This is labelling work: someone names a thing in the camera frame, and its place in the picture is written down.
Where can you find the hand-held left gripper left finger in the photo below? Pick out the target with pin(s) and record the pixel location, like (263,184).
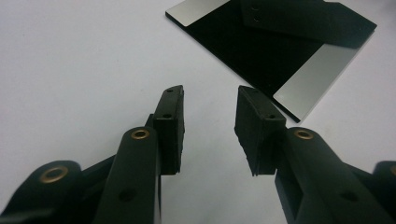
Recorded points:
(169,130)

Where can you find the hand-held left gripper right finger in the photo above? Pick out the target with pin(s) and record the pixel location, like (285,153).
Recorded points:
(258,137)

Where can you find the black silver photo frame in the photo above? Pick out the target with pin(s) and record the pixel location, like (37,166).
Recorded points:
(233,46)

